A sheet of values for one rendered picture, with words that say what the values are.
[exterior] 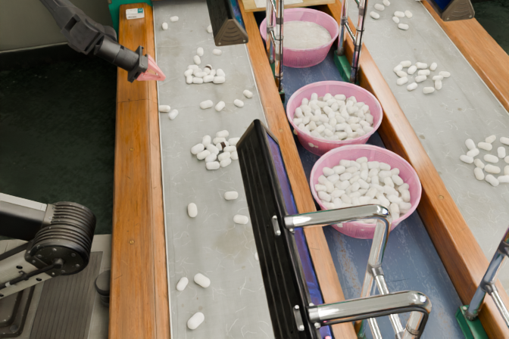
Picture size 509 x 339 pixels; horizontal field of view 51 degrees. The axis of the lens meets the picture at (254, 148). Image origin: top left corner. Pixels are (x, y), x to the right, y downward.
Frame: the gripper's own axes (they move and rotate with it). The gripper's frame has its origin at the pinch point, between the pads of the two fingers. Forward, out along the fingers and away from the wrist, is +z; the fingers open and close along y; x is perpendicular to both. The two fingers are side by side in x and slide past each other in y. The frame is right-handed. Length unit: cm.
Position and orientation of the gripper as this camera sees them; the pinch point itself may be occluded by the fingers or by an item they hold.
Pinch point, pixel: (162, 77)
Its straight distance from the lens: 156.6
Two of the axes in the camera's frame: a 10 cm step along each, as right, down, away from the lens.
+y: -1.4, -6.8, 7.2
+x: -6.1, 6.3, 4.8
